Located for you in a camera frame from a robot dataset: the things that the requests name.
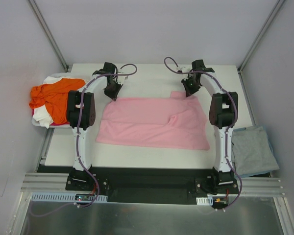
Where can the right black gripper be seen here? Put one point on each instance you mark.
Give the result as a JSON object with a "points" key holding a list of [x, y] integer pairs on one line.
{"points": [[190, 86]]}

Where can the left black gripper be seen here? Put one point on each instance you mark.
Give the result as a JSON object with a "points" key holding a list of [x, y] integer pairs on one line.
{"points": [[111, 88]]}

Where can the pink t shirt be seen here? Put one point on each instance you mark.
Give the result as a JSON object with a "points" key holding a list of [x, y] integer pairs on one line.
{"points": [[174, 122]]}

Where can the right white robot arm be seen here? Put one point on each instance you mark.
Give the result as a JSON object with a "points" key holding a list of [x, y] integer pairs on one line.
{"points": [[223, 114]]}

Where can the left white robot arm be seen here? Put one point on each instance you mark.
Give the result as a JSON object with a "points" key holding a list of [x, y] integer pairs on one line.
{"points": [[81, 110]]}

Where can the orange t shirt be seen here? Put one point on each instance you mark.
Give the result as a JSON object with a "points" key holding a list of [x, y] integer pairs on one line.
{"points": [[54, 97]]}

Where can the white t shirt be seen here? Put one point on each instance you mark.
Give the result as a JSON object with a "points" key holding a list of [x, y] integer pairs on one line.
{"points": [[41, 116]]}

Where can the grey folded t shirt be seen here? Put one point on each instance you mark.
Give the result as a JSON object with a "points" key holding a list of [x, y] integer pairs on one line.
{"points": [[253, 151]]}

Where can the blue folded t shirt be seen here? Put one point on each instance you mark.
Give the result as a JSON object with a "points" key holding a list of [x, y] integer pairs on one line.
{"points": [[269, 144]]}

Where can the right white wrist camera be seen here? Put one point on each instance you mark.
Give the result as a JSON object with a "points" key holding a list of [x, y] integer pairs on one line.
{"points": [[185, 70]]}

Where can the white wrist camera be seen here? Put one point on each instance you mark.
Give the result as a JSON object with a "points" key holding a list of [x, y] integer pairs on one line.
{"points": [[122, 77], [185, 70]]}

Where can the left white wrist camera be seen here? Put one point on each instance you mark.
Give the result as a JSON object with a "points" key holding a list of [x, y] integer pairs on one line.
{"points": [[122, 77]]}

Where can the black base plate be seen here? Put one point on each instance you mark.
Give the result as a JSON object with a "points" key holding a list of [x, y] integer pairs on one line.
{"points": [[152, 185]]}

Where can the left aluminium corner post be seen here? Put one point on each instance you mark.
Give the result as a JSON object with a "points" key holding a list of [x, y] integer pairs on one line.
{"points": [[47, 32]]}

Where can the aluminium corner post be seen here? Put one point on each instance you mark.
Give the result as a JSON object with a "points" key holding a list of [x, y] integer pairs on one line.
{"points": [[262, 32], [47, 32]]}

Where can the right slotted cable duct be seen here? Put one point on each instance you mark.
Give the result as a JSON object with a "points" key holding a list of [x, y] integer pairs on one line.
{"points": [[204, 201]]}

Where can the slotted cable duct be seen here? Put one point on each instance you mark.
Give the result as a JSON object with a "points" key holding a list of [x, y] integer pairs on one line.
{"points": [[204, 201], [67, 197]]}

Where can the right aluminium corner post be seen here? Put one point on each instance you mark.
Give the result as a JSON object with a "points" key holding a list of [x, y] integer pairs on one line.
{"points": [[262, 32]]}

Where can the aluminium extrusion rail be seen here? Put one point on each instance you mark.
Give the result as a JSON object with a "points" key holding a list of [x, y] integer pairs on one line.
{"points": [[55, 178]]}

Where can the left slotted cable duct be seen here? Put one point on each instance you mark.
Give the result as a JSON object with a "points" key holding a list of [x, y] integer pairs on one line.
{"points": [[67, 197]]}

